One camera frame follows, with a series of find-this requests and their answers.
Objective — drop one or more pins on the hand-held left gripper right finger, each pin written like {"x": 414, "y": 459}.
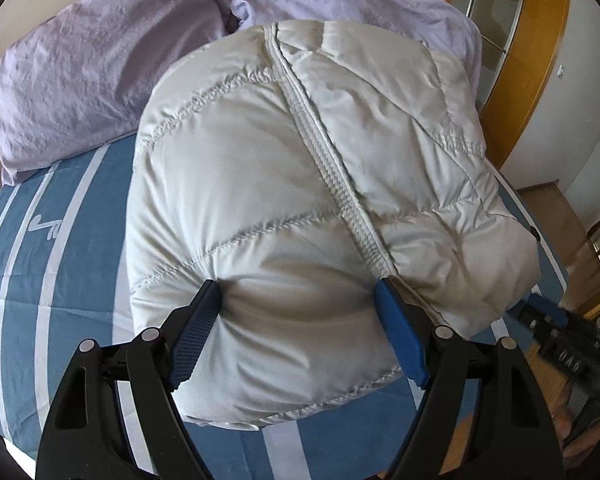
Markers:
{"x": 400, "y": 332}

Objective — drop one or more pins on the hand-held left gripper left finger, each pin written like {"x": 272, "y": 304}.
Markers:
{"x": 196, "y": 330}

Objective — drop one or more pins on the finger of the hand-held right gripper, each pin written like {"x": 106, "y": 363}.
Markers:
{"x": 547, "y": 307}

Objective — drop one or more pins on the beige quilted puffer jacket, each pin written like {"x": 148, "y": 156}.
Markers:
{"x": 290, "y": 220}

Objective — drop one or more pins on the blue striped bed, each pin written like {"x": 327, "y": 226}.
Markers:
{"x": 55, "y": 285}

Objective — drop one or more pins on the wooden glass-panel door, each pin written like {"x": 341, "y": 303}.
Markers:
{"x": 540, "y": 50}

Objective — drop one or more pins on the lilac wrinkled pillow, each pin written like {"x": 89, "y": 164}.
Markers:
{"x": 360, "y": 0}
{"x": 95, "y": 70}

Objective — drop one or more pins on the small white wall plate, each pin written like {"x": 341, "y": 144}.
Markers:
{"x": 560, "y": 71}

